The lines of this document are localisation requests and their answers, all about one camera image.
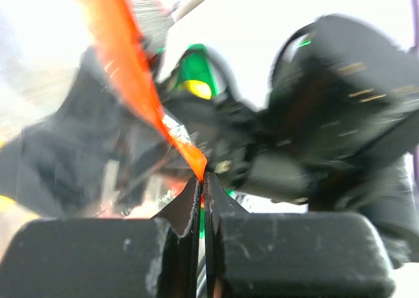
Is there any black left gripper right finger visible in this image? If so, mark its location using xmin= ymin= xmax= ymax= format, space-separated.
xmin=203 ymin=173 xmax=395 ymax=297

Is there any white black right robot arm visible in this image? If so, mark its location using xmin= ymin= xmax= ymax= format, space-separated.
xmin=1 ymin=15 xmax=418 ymax=267

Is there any yellow orange fake fruit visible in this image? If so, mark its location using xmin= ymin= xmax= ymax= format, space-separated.
xmin=0 ymin=195 xmax=16 ymax=212

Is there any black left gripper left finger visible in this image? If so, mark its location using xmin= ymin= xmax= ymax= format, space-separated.
xmin=1 ymin=178 xmax=200 ymax=297

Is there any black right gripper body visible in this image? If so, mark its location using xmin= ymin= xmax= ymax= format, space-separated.
xmin=1 ymin=48 xmax=192 ymax=217

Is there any green plastic bin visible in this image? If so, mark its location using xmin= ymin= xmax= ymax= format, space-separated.
xmin=175 ymin=44 xmax=219 ymax=98

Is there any clear zip bag orange seal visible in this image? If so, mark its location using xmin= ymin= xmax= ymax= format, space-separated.
xmin=0 ymin=0 xmax=209 ymax=220

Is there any yellow fake lemon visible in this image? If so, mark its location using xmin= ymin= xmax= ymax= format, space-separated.
xmin=178 ymin=80 xmax=212 ymax=100

